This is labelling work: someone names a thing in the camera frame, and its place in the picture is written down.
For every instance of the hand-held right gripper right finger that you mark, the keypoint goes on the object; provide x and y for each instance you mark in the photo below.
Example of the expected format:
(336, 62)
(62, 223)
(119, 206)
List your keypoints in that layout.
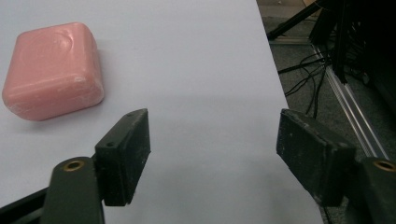
(314, 149)

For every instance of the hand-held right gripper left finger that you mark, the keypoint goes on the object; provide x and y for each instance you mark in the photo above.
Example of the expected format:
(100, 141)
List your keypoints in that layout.
(123, 158)

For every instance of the pink soap bar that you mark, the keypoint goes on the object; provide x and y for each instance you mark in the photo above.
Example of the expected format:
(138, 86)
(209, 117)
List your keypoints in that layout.
(53, 71)

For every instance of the black stand leg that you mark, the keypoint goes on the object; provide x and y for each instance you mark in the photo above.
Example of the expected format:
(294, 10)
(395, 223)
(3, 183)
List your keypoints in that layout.
(295, 20)

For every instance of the aluminium rail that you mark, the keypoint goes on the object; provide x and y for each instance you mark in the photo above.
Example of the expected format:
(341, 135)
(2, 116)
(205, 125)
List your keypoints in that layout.
(351, 105)

